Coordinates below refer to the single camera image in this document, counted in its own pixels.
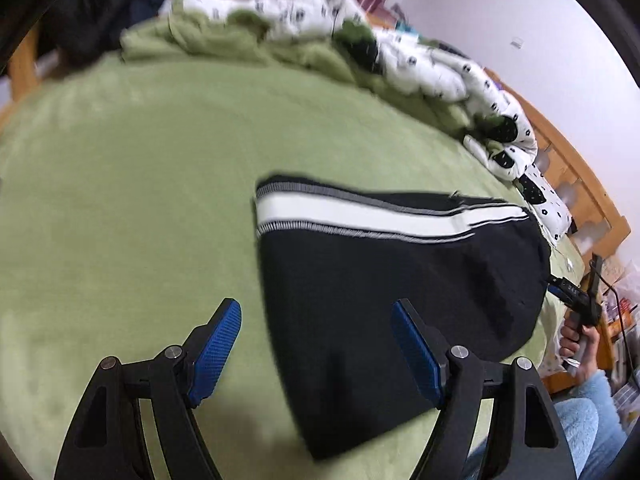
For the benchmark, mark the green bed sheet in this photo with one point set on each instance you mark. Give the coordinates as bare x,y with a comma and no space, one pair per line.
127,216

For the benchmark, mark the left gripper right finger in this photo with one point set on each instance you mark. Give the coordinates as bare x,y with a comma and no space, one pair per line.
525,439

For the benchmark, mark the black pants white waistband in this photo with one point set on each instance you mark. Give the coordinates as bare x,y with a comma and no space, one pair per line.
335,260

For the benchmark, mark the black jacket on bedframe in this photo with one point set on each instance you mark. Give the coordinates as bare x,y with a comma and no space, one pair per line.
83,30

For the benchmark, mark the wooden bed frame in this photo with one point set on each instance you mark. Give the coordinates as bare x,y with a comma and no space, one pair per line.
563,166

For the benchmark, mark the white flower-print duvet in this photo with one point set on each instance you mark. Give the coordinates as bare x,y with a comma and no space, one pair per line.
501,136

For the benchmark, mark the person's right hand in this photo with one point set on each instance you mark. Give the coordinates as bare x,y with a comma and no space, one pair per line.
579,343

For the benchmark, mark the green folded blanket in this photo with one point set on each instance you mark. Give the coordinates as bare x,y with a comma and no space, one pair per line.
346,58

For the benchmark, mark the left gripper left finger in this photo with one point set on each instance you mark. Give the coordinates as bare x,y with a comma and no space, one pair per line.
105,439

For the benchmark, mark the light blue sleeve forearm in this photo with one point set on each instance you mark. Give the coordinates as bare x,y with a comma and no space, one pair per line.
592,426

